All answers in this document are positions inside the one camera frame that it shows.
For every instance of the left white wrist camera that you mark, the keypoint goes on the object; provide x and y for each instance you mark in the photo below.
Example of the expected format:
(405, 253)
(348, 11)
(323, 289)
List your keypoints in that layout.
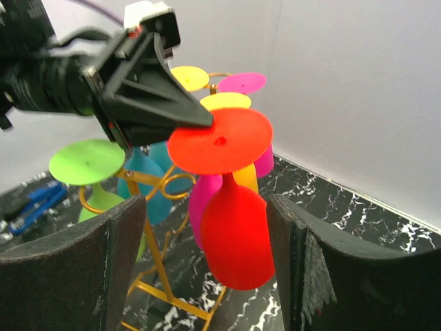
(153, 17)

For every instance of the red plastic wine glass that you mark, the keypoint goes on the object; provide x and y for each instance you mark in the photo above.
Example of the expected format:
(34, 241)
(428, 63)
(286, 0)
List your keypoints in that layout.
(234, 230)

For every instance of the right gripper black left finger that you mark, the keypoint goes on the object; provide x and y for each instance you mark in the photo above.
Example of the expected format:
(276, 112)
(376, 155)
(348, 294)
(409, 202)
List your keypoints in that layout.
(76, 278)

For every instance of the blue carabiner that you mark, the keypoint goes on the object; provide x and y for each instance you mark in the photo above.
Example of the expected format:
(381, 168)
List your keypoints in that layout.
(24, 212)

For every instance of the gold wire wine glass rack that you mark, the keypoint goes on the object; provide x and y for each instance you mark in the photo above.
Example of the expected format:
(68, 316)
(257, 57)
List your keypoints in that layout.
(133, 179)

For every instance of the yellow-orange plastic wine glass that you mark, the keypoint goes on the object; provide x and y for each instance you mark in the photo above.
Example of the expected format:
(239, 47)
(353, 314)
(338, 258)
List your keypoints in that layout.
(192, 78)

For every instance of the orange plastic wine glass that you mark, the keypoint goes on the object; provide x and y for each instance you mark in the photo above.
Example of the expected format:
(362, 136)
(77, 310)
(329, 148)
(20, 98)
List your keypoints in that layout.
(226, 141)

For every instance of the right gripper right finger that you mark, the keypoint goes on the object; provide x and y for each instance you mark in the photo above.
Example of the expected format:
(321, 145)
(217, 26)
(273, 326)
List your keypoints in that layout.
(329, 279)

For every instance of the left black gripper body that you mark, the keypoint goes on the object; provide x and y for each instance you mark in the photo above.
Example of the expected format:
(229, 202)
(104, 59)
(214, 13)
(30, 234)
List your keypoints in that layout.
(40, 82)

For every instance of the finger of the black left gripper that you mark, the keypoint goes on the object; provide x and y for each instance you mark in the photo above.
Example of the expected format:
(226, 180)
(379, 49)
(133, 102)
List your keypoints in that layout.
(140, 101)

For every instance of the green plastic wine glass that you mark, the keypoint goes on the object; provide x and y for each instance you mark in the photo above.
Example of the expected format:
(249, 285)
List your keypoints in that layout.
(90, 162)

